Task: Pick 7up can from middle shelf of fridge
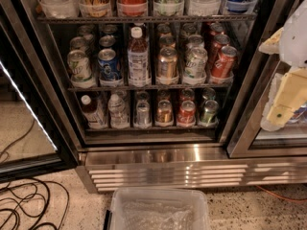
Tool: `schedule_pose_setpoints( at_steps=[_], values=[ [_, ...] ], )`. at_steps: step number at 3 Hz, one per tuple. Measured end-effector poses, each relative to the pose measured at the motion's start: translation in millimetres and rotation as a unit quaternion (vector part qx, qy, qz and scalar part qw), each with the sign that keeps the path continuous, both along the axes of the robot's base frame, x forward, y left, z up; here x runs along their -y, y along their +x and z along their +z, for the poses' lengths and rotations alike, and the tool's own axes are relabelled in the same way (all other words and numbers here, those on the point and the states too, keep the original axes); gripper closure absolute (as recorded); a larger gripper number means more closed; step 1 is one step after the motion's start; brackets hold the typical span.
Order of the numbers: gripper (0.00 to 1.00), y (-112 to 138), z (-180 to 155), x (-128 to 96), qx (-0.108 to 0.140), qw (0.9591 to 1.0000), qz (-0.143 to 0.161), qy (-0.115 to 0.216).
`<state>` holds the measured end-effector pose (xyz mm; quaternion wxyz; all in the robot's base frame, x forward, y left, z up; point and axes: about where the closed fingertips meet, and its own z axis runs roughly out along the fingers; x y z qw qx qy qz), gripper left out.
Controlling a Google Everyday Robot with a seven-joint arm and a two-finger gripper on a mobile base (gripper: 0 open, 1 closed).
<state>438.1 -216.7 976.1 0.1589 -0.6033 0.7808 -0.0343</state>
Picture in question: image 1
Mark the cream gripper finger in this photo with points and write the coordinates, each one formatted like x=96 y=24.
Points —
x=271 y=45
x=291 y=95

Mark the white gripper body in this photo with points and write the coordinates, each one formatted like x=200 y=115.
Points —
x=295 y=38

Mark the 7up can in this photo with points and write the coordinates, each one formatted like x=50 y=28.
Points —
x=79 y=65
x=79 y=43

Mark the red coke can front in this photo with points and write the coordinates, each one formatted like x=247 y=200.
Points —
x=225 y=60

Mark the white green can middle shelf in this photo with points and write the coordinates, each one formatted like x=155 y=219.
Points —
x=194 y=69

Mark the green can bottom shelf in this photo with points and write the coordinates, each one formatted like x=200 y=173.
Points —
x=208 y=113

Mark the gold can middle shelf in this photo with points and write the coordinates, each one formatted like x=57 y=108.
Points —
x=166 y=68

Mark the gold can shelf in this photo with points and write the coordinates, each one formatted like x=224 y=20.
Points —
x=166 y=68
x=164 y=114

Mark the red can bottom shelf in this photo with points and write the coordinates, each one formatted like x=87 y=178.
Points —
x=186 y=114

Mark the red can shelf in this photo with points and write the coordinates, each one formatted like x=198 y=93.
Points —
x=132 y=7
x=186 y=114

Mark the gold can bottom shelf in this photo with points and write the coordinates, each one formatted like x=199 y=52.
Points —
x=164 y=114

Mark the brown tea bottle middle shelf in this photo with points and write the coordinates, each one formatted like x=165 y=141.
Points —
x=138 y=58

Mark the red can top shelf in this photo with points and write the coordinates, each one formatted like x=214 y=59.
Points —
x=132 y=7

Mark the silver can bottom shelf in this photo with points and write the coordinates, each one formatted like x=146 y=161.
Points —
x=143 y=114

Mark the blue pepsi can front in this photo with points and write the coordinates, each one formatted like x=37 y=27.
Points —
x=110 y=68

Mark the water bottle bottom shelf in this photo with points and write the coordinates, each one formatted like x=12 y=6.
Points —
x=118 y=112

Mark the brown bottle bottom shelf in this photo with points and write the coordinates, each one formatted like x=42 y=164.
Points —
x=93 y=112

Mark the stainless fridge vent grille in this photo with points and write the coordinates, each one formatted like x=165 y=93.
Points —
x=184 y=168

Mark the open fridge glass door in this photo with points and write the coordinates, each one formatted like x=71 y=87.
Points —
x=37 y=131

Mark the clear plastic bin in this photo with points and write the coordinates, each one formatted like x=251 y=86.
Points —
x=158 y=209

